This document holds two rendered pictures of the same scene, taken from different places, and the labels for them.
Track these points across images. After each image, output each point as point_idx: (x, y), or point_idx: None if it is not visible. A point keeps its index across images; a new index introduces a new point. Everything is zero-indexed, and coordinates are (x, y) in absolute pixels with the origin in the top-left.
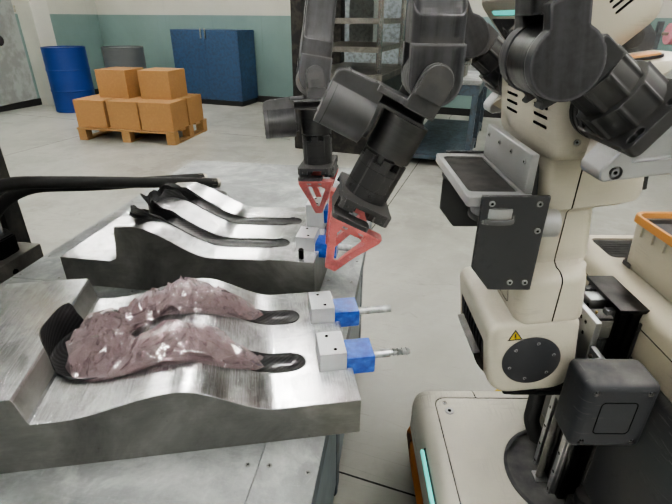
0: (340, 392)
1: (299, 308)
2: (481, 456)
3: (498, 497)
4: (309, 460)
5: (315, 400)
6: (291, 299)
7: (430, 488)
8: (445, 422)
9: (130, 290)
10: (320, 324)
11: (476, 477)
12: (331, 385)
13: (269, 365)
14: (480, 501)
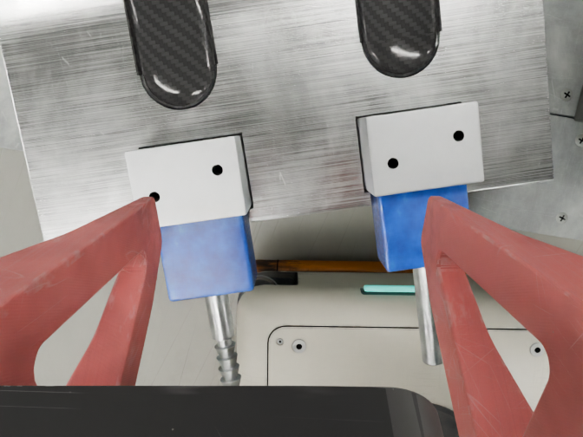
0: (66, 202)
1: (447, 74)
2: (444, 375)
3: (377, 379)
4: (8, 127)
5: (35, 140)
6: (504, 42)
7: (402, 290)
8: (513, 337)
9: None
10: (354, 146)
11: (409, 358)
12: (89, 179)
13: (171, 3)
14: (373, 354)
